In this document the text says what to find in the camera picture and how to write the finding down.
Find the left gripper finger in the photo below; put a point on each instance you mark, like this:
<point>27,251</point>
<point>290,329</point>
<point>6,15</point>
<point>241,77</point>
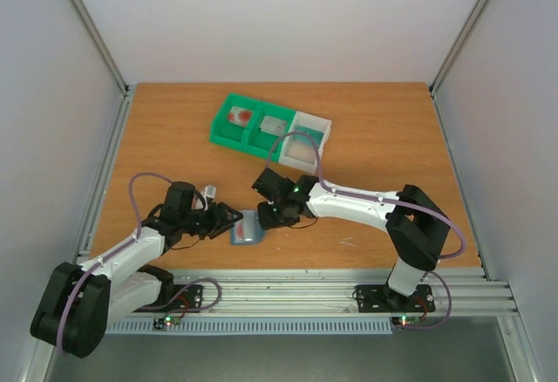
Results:
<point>228,215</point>
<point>219,230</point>

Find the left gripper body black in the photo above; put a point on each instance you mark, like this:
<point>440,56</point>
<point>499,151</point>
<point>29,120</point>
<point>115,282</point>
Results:
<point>204,225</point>

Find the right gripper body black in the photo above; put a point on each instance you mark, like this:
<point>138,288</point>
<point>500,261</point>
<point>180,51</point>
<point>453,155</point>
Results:
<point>278,214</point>

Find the red circle card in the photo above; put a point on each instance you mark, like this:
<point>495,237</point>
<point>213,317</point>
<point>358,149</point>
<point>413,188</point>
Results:
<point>246,233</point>

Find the teal leather card holder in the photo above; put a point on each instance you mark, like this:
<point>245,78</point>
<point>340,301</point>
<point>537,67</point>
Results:
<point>248,215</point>

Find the white translucent bin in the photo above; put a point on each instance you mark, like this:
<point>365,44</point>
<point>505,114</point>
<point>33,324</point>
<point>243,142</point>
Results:
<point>297,155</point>

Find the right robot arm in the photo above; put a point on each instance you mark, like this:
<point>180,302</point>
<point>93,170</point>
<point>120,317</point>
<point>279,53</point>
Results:
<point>416,226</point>

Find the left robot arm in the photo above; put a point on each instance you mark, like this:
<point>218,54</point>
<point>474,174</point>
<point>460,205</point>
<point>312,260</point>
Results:
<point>81,300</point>

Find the teal VIP card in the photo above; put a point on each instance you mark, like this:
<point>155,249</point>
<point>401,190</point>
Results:
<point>307,135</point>

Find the grey card in bin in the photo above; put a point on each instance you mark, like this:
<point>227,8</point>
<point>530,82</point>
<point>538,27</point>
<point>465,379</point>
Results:
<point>273,126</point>

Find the card with red circles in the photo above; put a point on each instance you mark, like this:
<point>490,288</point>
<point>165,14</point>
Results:
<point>239,116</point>

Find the green bin left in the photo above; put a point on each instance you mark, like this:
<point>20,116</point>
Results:
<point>230,125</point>

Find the green bin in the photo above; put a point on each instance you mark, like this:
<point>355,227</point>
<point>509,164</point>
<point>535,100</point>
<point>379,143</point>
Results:
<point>230,125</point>
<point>254,141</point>

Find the green bin middle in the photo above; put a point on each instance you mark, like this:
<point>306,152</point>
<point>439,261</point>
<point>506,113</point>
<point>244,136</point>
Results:
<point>254,141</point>

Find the left status board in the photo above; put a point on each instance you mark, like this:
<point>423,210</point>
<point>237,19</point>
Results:
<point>165,323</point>

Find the status board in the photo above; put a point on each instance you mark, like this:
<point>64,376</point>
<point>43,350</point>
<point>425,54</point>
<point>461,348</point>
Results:
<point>405,320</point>
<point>165,323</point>

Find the right status board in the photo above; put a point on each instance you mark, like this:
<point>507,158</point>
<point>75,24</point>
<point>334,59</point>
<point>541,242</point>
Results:
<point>405,320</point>

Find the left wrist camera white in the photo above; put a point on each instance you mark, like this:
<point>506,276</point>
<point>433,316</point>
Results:
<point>208,193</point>

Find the aluminium rail front frame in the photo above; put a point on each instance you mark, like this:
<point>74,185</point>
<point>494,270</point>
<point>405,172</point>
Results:
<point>328,292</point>

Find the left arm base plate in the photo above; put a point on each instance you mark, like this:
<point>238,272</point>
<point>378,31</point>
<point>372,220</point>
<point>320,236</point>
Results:
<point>190,298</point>

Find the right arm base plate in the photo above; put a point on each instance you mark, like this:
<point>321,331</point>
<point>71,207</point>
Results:
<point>376,298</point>

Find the grey slotted cable duct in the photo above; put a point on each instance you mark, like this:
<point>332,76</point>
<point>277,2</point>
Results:
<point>247,326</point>

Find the left aluminium frame post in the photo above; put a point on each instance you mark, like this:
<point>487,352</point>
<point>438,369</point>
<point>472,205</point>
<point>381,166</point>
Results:
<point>99,43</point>

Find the aluminium frame post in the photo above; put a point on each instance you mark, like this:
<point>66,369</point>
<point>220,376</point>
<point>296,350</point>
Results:
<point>99,43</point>
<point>473,17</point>

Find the right aluminium frame post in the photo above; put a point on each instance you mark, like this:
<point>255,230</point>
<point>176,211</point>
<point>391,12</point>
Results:
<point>473,17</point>

